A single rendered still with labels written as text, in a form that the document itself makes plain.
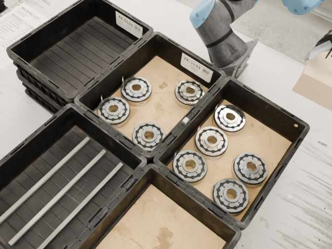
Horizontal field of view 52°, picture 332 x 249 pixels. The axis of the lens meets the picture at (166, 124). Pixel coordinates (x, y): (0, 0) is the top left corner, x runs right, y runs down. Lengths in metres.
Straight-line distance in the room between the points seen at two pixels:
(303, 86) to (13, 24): 1.20
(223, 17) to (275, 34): 1.51
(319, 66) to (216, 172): 0.41
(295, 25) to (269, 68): 1.43
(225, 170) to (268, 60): 0.65
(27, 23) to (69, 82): 0.50
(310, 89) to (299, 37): 1.88
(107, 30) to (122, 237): 0.78
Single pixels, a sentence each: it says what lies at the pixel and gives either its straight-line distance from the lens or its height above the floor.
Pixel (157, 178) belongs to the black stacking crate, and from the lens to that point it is 0.95.
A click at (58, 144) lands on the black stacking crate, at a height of 0.83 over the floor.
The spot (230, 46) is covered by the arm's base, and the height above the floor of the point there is 0.86.
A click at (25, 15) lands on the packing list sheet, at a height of 0.70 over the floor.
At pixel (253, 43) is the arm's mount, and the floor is 0.85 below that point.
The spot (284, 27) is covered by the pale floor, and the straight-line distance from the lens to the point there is 2.87.
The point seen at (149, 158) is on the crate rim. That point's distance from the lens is 0.94.
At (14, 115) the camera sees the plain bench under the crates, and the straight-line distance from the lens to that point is 1.34.
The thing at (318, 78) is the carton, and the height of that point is 1.12.
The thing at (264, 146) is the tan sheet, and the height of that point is 0.83.
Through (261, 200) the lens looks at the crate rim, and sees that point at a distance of 0.94.
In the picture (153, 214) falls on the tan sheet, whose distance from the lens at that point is 0.98.
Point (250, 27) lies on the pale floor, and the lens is 2.77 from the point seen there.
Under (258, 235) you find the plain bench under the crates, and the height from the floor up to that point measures 0.70.
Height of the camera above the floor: 1.77
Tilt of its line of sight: 58 degrees down
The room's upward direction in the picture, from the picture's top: 9 degrees clockwise
